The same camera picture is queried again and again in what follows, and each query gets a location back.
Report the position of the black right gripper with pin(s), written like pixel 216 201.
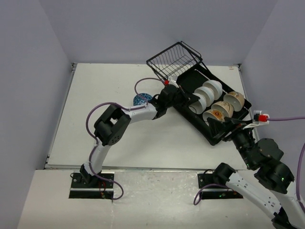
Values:
pixel 217 127

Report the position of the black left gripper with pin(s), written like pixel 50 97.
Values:
pixel 187 98

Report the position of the light blue ribbed bowl front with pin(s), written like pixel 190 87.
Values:
pixel 199 106

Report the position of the light blue ribbed bowl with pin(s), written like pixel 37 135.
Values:
pixel 216 87
pixel 207 93
pixel 199 106

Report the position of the red patterned white bowl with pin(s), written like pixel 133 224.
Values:
pixel 141 99

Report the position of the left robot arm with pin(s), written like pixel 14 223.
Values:
pixel 112 124

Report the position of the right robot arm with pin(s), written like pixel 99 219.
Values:
pixel 263 157

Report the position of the orange flower beige bowl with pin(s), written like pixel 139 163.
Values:
pixel 214 114

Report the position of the beige leaf pattern bowl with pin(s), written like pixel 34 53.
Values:
pixel 224 107

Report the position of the light blue ribbed bowl middle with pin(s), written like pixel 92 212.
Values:
pixel 207 93

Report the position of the beige floral bowl back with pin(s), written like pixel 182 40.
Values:
pixel 236 99

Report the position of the light blue ribbed bowl back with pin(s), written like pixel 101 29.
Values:
pixel 216 87

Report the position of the black wire dish rack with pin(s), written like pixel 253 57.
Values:
pixel 186 63

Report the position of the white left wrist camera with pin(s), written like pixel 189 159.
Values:
pixel 171 80

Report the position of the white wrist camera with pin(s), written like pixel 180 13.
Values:
pixel 259 119
pixel 171 80

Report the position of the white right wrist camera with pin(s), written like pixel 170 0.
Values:
pixel 259 119

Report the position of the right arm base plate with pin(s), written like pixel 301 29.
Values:
pixel 214 192

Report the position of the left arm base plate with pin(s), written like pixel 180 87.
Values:
pixel 95 189

